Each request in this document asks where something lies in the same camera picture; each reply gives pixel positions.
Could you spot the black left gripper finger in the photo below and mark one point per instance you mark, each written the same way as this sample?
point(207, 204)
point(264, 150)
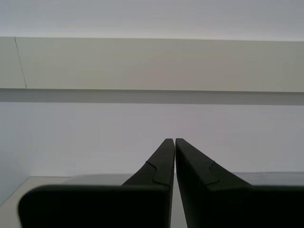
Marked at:
point(237, 206)
point(107, 206)

